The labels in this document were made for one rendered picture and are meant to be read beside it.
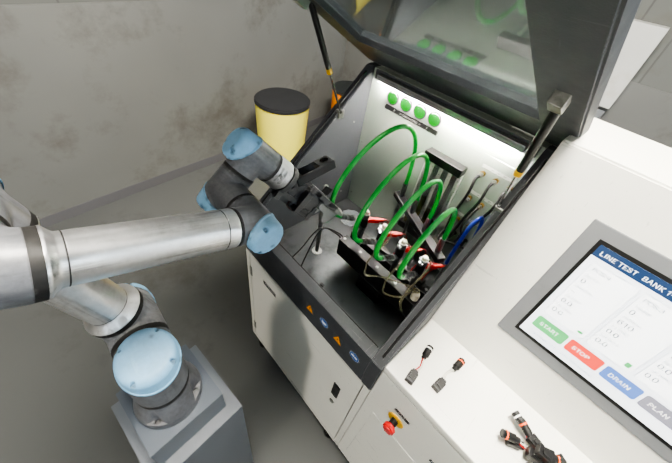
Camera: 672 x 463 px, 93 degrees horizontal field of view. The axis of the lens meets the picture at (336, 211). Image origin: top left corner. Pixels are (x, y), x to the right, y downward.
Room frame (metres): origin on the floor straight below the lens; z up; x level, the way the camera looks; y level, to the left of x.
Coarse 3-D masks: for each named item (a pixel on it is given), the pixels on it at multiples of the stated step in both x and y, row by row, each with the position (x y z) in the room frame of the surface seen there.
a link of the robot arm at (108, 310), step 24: (0, 192) 0.28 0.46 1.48; (0, 216) 0.24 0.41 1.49; (24, 216) 0.28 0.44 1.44; (72, 288) 0.26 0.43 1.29; (96, 288) 0.29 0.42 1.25; (120, 288) 0.33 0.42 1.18; (144, 288) 0.39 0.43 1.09; (72, 312) 0.25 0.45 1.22; (96, 312) 0.27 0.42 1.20; (120, 312) 0.29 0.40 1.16; (144, 312) 0.32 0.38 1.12; (96, 336) 0.25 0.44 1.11; (120, 336) 0.26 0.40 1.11
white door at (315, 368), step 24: (264, 288) 0.73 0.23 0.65; (264, 312) 0.73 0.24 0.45; (288, 312) 0.62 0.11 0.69; (264, 336) 0.73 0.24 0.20; (288, 336) 0.61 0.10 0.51; (312, 336) 0.53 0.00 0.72; (288, 360) 0.61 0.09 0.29; (312, 360) 0.51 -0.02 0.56; (336, 360) 0.45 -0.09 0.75; (312, 384) 0.50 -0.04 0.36; (336, 384) 0.43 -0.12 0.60; (360, 384) 0.38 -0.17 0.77; (312, 408) 0.48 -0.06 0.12; (336, 408) 0.41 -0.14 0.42; (336, 432) 0.38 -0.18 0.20
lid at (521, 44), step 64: (320, 0) 0.95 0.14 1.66; (384, 0) 0.70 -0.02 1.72; (448, 0) 0.55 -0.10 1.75; (512, 0) 0.46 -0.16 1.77; (576, 0) 0.36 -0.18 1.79; (640, 0) 0.37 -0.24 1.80; (384, 64) 1.17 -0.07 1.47; (448, 64) 0.81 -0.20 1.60; (512, 64) 0.60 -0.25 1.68; (576, 64) 0.44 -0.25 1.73; (512, 128) 0.88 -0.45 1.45; (576, 128) 0.62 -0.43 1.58
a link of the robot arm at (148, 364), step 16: (128, 336) 0.26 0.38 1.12; (144, 336) 0.27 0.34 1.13; (160, 336) 0.27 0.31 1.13; (112, 352) 0.24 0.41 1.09; (128, 352) 0.23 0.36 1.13; (144, 352) 0.24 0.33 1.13; (160, 352) 0.24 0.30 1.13; (176, 352) 0.25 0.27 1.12; (128, 368) 0.20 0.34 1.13; (144, 368) 0.21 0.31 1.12; (160, 368) 0.21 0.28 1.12; (176, 368) 0.23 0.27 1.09; (128, 384) 0.18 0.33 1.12; (144, 384) 0.18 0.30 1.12; (160, 384) 0.19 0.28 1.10; (176, 384) 0.21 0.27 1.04; (144, 400) 0.17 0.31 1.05; (160, 400) 0.18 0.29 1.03
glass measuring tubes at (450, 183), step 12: (432, 156) 0.94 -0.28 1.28; (444, 156) 0.94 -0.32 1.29; (432, 168) 0.96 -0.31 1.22; (444, 168) 0.91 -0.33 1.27; (456, 168) 0.88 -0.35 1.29; (420, 180) 0.96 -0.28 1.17; (444, 180) 0.91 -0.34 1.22; (456, 180) 0.90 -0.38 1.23; (432, 192) 0.94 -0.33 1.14; (444, 192) 0.89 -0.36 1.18; (420, 204) 0.93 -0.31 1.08; (432, 204) 0.91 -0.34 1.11; (444, 204) 0.90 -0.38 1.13; (420, 216) 0.94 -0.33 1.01; (408, 228) 0.93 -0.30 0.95
